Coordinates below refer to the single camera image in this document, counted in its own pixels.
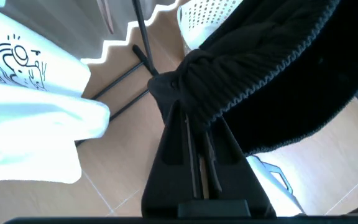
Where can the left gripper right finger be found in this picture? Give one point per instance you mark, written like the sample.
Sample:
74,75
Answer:
238,183

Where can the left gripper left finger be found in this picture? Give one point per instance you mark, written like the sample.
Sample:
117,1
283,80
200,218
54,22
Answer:
169,174

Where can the black garment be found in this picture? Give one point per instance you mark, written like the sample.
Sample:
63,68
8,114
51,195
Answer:
291,77

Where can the white printed t-shirt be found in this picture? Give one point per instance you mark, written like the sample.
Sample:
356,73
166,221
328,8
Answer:
26,124

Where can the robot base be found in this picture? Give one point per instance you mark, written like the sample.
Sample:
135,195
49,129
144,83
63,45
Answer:
275,189

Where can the black clothes rack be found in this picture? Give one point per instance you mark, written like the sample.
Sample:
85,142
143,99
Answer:
143,34

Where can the white laundry basket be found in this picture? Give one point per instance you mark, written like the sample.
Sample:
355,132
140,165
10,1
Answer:
204,21

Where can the white curtain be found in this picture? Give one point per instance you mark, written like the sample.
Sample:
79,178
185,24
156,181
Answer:
73,25

